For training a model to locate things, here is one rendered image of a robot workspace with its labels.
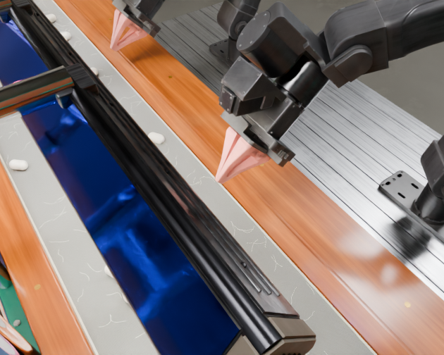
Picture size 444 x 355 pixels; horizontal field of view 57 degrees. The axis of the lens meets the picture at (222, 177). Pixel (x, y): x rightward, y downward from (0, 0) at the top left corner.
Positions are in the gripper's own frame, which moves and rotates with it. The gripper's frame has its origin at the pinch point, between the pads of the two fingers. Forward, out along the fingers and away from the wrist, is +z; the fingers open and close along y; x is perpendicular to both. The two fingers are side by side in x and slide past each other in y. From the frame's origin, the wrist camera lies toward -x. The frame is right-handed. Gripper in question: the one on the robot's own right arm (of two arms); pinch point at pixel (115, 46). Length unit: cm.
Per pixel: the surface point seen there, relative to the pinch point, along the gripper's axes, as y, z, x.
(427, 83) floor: -4, -71, 167
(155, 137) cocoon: 23.6, 7.0, 1.8
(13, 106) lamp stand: 50, 0, -39
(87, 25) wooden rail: -22.6, 2.6, 5.8
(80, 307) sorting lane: 46, 27, -13
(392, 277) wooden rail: 69, -4, 10
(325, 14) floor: -86, -77, 172
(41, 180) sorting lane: 19.9, 24.3, -10.6
